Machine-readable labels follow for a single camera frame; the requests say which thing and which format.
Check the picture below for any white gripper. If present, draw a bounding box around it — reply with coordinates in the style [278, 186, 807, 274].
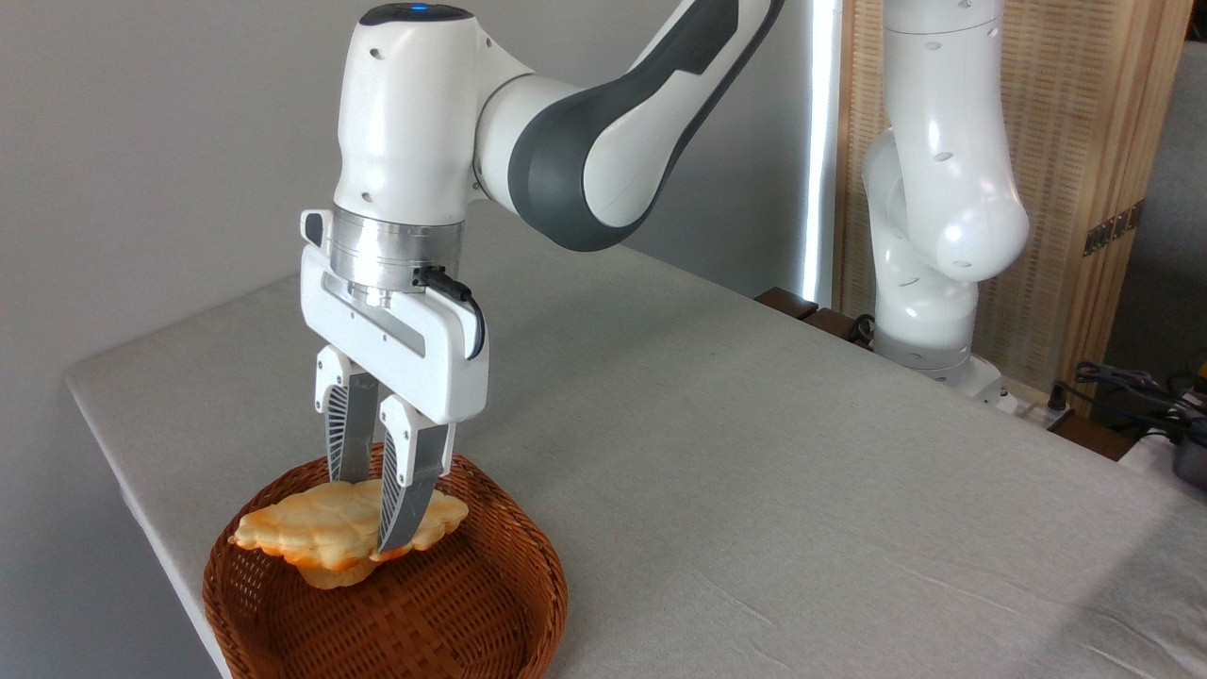
[300, 209, 489, 555]

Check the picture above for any long braided bread loaf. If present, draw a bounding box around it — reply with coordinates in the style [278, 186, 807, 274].
[229, 479, 470, 573]

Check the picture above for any small round orange bread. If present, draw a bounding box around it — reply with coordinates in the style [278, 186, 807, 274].
[300, 556, 378, 590]

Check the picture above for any brown woven wicker basket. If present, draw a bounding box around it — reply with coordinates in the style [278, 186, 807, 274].
[202, 442, 570, 679]

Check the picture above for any grey tablecloth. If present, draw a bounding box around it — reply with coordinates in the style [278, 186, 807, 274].
[64, 207, 1207, 679]

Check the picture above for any dark brown wooden block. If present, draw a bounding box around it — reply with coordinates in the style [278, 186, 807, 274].
[754, 287, 873, 350]

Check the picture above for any white power strip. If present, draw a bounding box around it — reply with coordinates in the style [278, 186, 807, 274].
[1000, 387, 1076, 431]

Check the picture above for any metal screen hinge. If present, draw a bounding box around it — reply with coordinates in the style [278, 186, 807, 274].
[1083, 200, 1144, 257]

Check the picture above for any wooden slatted folding screen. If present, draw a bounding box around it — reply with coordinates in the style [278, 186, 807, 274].
[834, 0, 1194, 416]

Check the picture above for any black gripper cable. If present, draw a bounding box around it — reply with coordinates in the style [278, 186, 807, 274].
[412, 266, 487, 361]

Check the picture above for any black cable bundle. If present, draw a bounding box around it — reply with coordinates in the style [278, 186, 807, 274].
[1049, 360, 1207, 444]

